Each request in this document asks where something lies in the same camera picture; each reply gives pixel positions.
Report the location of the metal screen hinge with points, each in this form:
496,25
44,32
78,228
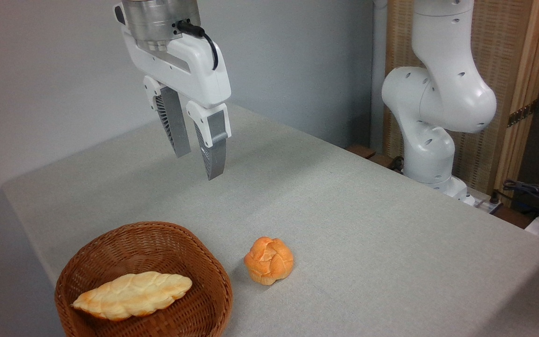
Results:
521,113

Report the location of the wooden woven folding screen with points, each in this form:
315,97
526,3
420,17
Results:
503,61

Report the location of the round orange bread bun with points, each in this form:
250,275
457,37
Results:
269,261

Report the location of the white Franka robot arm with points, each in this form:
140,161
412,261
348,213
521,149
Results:
442,93

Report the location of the long braided bread loaf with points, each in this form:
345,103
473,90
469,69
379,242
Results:
131,295

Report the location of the grey tablecloth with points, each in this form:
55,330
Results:
344,243

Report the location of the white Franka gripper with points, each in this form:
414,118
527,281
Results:
194,70

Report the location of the brown woven wicker basket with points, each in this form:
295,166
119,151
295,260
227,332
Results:
166,243

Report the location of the brown wooden foot block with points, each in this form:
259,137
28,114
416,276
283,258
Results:
382,160
360,150

